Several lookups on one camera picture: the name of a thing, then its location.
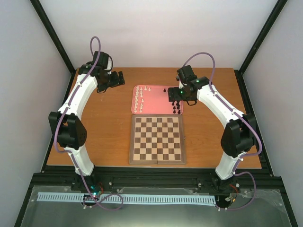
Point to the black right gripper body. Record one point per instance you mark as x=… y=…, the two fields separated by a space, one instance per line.
x=181 y=96

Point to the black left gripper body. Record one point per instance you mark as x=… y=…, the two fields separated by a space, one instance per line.
x=110 y=82

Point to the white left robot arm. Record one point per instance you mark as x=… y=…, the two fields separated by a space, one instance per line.
x=66 y=126

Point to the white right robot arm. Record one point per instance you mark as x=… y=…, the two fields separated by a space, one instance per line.
x=237 y=138

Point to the pink plastic tray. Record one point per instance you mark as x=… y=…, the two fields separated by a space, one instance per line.
x=155 y=101

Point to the wooden chessboard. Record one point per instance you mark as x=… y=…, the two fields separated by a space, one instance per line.
x=157 y=139

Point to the light blue cable duct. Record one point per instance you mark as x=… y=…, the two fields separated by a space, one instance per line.
x=131 y=199

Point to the black aluminium frame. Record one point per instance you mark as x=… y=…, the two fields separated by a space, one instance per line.
x=150 y=177

